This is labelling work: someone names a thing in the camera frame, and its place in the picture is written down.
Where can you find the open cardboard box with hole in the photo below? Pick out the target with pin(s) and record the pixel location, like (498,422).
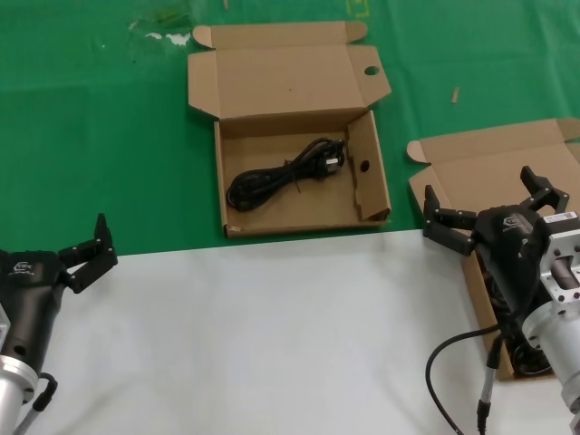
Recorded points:
(290,81)

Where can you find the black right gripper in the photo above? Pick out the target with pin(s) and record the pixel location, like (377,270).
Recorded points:
(505,244)

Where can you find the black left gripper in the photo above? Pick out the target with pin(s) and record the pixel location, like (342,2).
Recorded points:
(27,294)

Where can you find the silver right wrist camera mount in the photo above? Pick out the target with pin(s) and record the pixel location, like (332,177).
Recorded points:
(564,267)

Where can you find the small tan wooden stick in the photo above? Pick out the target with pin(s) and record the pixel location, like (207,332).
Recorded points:
(455,95)

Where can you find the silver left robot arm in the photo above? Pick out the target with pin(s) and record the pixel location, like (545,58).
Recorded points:
(11,389)

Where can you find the green table cloth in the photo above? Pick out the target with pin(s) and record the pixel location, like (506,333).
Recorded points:
(90,136)

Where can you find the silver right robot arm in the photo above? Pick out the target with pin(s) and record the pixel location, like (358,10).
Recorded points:
(562,362)

